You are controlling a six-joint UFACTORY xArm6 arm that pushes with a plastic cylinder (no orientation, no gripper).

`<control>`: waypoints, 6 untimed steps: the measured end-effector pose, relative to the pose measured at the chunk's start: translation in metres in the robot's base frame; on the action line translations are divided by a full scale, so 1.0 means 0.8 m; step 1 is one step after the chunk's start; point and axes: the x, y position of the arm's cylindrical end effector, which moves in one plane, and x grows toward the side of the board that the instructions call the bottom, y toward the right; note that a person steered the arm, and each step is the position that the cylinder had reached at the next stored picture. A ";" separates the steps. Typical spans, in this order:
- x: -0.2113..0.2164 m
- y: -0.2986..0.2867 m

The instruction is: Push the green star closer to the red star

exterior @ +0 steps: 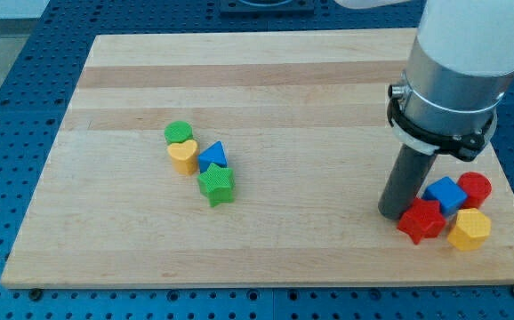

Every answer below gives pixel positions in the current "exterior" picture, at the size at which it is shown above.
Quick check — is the blue triangle block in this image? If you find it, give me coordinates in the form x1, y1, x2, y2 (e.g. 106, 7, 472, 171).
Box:
197, 141, 228, 173

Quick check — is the yellow heart block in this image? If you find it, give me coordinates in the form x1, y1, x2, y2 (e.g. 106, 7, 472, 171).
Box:
167, 140, 199, 175

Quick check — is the red star block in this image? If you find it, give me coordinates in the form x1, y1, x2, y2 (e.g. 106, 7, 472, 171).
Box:
397, 198, 446, 244

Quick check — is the green cylinder block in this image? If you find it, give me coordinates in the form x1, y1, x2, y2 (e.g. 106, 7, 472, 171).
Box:
164, 121, 193, 145

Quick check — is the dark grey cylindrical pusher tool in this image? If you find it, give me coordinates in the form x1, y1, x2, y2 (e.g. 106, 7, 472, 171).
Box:
378, 145, 437, 220

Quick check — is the red cylinder block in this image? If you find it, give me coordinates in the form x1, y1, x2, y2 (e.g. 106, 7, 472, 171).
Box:
457, 172, 492, 209

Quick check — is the yellow hexagon block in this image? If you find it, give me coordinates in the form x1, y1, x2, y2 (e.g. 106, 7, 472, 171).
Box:
446, 208, 492, 252

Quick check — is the blue cube block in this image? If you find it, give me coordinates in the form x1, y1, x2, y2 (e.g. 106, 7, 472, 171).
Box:
422, 177, 468, 218

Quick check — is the wooden board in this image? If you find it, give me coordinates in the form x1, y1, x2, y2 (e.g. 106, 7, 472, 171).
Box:
0, 28, 514, 289

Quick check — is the green star block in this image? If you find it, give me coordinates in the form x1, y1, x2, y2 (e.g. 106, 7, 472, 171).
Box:
197, 163, 236, 207

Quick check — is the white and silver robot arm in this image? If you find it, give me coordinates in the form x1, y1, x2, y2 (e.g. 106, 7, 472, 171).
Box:
388, 0, 514, 161

